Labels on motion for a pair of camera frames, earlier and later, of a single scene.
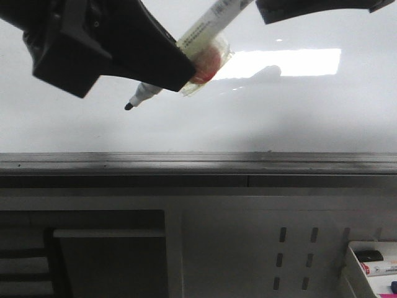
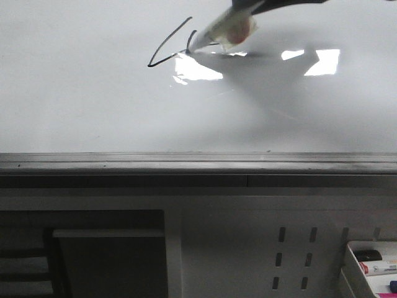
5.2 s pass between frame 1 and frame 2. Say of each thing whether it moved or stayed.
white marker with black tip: moved
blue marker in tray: stayed
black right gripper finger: moved
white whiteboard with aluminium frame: stayed
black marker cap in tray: stayed
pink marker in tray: stayed
